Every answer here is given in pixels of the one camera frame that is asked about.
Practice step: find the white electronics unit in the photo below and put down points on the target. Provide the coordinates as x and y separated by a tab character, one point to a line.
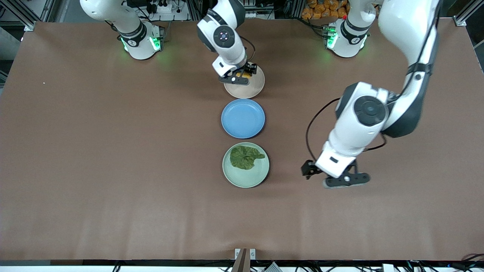
259	9

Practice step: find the bag of orange items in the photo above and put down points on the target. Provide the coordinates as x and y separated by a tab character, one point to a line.
325	9

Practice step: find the blue round plate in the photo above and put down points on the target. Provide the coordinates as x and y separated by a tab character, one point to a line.
243	118

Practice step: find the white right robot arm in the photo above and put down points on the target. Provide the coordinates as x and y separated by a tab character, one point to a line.
227	41

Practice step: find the beige round plate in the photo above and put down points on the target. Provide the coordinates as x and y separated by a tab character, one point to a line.
249	88

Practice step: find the white power strip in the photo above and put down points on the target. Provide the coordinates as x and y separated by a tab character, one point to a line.
164	7

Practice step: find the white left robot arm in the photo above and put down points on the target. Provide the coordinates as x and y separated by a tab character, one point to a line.
359	128

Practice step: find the pale green round plate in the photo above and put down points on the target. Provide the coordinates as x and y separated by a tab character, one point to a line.
245	177

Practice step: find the yellow lemon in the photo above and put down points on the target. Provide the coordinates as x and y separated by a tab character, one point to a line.
246	75

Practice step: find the metal table edge bracket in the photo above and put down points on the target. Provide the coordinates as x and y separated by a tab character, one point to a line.
245	257

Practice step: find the aluminium frame post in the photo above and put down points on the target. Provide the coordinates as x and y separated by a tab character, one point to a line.
469	13
36	13

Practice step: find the green lettuce leaf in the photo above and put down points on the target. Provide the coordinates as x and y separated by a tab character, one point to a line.
245	156

